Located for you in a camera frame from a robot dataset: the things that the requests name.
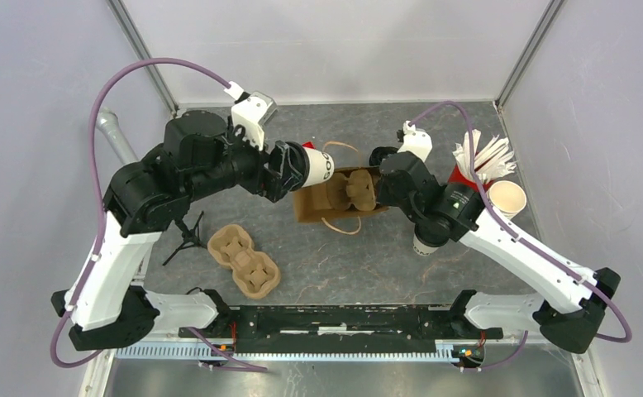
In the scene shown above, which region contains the brown cardboard cup carrier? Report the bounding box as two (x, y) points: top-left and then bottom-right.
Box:
(326, 170), (377, 212)
(207, 224), (282, 299)

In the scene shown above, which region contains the green paper bag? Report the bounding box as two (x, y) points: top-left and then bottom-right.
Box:
(293, 141), (388, 235)

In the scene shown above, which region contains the white paper coffee cup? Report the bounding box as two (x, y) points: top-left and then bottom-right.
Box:
(412, 234), (438, 256)

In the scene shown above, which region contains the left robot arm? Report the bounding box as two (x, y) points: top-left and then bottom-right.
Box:
(52, 111), (313, 352)

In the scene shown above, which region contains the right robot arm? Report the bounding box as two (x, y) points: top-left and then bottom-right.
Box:
(377, 151), (621, 354)

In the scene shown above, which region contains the stack of black lids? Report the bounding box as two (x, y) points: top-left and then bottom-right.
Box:
(369, 146), (398, 167)

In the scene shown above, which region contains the red plastic cup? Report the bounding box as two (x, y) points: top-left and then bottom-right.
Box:
(447, 165), (479, 192)

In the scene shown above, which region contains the stack of white paper cups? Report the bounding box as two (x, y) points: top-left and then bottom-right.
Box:
(487, 180), (527, 219)

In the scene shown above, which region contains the silver microphone on stand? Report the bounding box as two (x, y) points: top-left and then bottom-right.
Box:
(96, 108), (138, 165)

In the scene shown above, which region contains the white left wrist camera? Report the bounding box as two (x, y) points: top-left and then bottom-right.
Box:
(224, 81), (277, 151)

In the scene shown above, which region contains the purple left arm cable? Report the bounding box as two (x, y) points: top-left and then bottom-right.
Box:
(49, 58), (268, 374)

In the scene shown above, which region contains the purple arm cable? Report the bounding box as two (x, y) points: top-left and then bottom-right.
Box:
(406, 100), (633, 371)
(49, 58), (268, 374)

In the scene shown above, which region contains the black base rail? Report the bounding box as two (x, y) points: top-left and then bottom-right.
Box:
(199, 304), (503, 354)

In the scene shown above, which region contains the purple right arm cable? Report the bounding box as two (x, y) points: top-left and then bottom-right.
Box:
(406, 100), (633, 371)

